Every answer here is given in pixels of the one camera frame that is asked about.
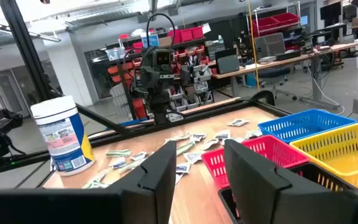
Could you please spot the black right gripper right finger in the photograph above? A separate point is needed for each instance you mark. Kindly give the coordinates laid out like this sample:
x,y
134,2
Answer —
x,y
253,186

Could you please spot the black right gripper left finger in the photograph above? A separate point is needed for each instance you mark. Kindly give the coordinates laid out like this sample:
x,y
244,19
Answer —
x,y
154,186

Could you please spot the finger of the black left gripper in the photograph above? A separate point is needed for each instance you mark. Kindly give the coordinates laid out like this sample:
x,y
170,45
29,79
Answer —
x,y
150,73
186,74

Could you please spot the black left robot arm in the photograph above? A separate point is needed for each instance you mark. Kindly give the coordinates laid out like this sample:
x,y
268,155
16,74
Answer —
x,y
160,105

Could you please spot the red plastic basket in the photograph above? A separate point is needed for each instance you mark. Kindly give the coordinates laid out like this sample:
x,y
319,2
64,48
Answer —
x,y
275,149

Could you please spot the black plastic basket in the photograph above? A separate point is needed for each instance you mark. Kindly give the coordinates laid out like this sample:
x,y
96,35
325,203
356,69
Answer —
x,y
322,179

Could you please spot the blue plastic basket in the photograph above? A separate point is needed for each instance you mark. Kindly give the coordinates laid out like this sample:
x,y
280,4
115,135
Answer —
x,y
291,127

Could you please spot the grey mesh office chair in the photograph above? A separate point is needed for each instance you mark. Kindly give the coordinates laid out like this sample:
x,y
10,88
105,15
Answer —
x,y
270,45

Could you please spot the yellow plastic basket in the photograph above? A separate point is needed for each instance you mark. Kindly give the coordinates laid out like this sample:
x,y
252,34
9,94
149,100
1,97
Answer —
x,y
346,161

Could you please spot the white-lidded wipes canister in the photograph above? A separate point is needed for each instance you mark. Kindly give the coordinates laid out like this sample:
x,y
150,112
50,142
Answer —
x,y
64,140

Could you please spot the wooden workbench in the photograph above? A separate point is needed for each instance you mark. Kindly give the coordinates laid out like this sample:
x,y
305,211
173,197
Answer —
x,y
291,61

